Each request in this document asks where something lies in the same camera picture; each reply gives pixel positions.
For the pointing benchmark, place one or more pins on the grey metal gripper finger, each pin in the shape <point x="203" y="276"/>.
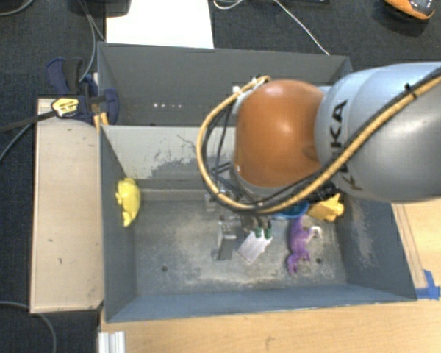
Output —
<point x="253" y="249"/>
<point x="226" y="246"/>

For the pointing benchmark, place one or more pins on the yellow soft toy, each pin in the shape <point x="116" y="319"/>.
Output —
<point x="129" y="199"/>

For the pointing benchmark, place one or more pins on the purple toy dinosaur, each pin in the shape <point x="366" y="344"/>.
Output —
<point x="297" y="243"/>

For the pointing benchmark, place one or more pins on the grey metal bin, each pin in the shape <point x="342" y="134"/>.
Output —
<point x="191" y="256"/>

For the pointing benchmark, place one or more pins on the pale wood flat board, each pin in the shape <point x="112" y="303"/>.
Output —
<point x="68" y="215"/>

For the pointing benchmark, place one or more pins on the blue plastic cup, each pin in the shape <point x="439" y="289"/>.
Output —
<point x="292" y="212"/>

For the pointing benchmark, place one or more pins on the yellow toy block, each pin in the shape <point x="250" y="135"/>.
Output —
<point x="327" y="210"/>

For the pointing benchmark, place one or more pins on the black cylinder on white bracket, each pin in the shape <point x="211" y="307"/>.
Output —
<point x="324" y="191"/>

